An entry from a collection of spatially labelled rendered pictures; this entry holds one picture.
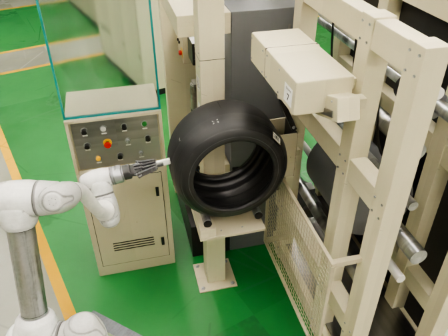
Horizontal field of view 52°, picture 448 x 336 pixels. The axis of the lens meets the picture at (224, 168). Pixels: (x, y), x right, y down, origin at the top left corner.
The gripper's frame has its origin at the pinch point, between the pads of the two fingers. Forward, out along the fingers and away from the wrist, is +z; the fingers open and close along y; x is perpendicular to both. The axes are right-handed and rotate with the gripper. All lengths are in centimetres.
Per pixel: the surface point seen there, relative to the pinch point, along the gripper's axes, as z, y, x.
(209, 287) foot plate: 8, 21, 126
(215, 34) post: 40, 25, -48
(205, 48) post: 34, 25, -43
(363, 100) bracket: 86, -39, -31
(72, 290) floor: -85, 42, 114
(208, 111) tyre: 27.4, 5.1, -19.2
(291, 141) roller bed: 73, 18, 20
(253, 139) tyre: 43.6, -12.7, -8.9
